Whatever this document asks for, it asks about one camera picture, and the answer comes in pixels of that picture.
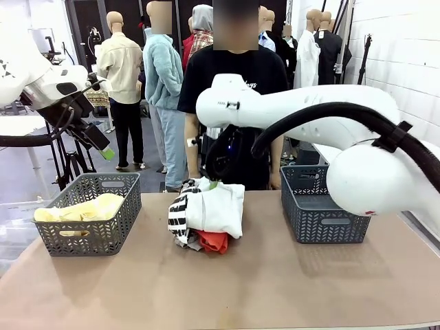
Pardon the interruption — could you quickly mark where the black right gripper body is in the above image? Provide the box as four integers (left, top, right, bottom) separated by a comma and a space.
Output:
205, 124, 241, 182

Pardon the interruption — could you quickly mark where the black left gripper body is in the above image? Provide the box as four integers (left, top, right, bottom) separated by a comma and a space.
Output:
36, 94, 111, 151

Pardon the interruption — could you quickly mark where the black white striped garment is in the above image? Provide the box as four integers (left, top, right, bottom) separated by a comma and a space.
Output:
167, 178, 202, 245

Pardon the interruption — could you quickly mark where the pale yellow garment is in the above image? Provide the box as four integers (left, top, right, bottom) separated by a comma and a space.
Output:
33, 192, 125, 238

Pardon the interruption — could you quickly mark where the orange printed t-shirt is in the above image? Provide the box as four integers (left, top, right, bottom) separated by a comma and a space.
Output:
195, 230, 230, 255

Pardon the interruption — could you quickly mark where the person's right forearm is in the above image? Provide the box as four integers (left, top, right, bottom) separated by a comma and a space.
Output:
184, 113, 202, 175

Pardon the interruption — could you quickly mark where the person's left forearm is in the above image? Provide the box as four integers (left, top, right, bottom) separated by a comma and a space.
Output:
270, 135, 285, 173

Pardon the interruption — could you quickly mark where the table with patterned cloth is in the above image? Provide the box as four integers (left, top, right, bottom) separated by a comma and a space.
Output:
85, 89, 111, 108

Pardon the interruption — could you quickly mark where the mannequin in beige shirt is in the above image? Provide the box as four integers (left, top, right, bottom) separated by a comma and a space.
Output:
96, 10, 145, 171

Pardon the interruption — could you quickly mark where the grey plastic lattice basket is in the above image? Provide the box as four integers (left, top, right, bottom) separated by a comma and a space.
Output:
33, 172, 142, 258
280, 164, 372, 245

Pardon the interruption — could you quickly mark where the mannequin in blue fleece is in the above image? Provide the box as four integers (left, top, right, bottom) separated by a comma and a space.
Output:
142, 0, 188, 192

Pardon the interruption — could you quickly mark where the person in black t-shirt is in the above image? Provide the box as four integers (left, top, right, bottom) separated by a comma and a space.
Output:
177, 0, 298, 192

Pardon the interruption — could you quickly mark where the mannequin in light blue shirt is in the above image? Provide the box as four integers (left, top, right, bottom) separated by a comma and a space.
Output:
257, 5, 276, 52

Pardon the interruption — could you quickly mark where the mannequin in plaid hooded shirt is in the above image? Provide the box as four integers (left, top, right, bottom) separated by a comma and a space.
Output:
181, 3, 214, 73

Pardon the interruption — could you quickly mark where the mannequin in dark clothes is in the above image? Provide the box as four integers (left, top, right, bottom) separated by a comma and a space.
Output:
281, 23, 298, 80

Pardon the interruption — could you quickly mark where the mannequin in black jacket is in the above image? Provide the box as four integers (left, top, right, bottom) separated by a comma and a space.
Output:
314, 11, 353, 87

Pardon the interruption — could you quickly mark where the black light stand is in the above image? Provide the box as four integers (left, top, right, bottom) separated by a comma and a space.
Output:
356, 34, 374, 86

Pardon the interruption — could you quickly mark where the black camera tripod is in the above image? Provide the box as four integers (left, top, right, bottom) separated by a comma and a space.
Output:
44, 36, 98, 192

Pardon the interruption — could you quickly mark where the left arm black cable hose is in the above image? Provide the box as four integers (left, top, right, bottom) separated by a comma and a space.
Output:
0, 79, 106, 148

